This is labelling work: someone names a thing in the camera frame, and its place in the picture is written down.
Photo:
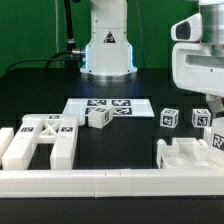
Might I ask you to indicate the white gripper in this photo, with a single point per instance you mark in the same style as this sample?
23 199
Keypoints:
195 69

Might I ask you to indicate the white chair seat plate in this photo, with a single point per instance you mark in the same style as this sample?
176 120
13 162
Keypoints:
182 153

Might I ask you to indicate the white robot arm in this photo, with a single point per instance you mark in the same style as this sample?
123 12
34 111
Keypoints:
109 54

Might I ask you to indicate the white tagged chair nut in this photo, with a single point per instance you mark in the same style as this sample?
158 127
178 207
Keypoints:
169 117

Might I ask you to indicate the white marker base sheet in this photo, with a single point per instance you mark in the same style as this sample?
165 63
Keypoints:
122 107

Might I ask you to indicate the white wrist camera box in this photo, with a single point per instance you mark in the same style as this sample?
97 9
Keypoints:
188 30

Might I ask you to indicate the white chair back frame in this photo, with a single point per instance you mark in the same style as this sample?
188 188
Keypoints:
17 149

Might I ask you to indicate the white U-shaped fence frame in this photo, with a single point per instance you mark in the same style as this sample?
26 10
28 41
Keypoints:
113 183

